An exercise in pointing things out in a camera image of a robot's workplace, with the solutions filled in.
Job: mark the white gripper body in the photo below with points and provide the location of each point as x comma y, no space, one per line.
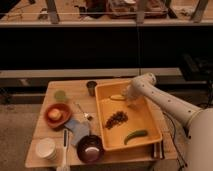
131,94

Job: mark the yellow banana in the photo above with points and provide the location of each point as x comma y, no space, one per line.
117,97

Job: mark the yellow plastic bin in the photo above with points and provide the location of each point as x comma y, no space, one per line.
140,117

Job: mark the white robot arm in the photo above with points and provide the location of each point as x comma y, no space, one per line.
198,121

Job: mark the dark metal cup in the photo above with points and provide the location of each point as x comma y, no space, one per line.
91,87

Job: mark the dark grapes bunch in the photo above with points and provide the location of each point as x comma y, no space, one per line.
116,119

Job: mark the green pepper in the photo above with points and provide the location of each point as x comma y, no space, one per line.
135,134

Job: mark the metal spoon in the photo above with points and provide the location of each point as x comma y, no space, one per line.
86,115

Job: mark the dark striped block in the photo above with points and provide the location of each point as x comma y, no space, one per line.
158,150

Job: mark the blue grey cloth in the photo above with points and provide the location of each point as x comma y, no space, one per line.
78,129

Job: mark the orange bowl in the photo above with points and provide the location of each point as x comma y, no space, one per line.
66,115

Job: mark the purple bowl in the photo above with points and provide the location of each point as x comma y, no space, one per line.
90,149

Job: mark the yellow round fruit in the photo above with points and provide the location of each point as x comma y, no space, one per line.
54,114

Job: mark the white handled brush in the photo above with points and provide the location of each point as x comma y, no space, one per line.
64,166

